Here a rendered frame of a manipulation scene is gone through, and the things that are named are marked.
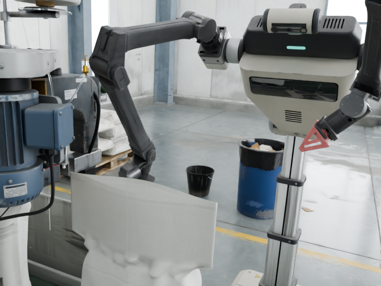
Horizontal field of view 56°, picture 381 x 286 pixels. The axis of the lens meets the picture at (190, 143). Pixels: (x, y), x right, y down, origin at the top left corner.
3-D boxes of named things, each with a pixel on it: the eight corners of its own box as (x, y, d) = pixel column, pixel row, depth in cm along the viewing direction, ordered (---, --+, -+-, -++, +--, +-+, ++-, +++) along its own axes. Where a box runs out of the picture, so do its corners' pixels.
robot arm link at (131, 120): (126, 61, 93) (99, 48, 99) (110, 74, 91) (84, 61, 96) (161, 155, 127) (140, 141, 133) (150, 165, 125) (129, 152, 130)
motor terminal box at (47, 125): (76, 150, 86) (75, 102, 83) (62, 163, 76) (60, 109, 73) (41, 149, 85) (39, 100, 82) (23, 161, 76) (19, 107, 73)
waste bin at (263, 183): (287, 205, 355) (295, 142, 339) (278, 227, 309) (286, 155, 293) (240, 196, 373) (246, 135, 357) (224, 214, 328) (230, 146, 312)
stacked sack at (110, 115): (132, 121, 475) (132, 110, 471) (112, 127, 436) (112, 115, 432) (91, 116, 500) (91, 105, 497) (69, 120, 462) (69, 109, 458)
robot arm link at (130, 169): (156, 148, 124) (139, 138, 129) (131, 164, 117) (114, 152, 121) (156, 173, 132) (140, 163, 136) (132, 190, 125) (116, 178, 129)
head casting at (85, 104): (100, 149, 132) (98, 67, 125) (49, 167, 110) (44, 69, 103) (39, 138, 144) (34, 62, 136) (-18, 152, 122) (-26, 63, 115)
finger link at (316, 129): (291, 142, 99) (320, 121, 95) (295, 137, 105) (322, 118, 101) (307, 162, 98) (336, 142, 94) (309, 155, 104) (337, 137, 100)
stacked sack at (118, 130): (142, 130, 483) (142, 120, 479) (111, 140, 423) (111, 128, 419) (115, 126, 500) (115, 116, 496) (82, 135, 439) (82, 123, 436)
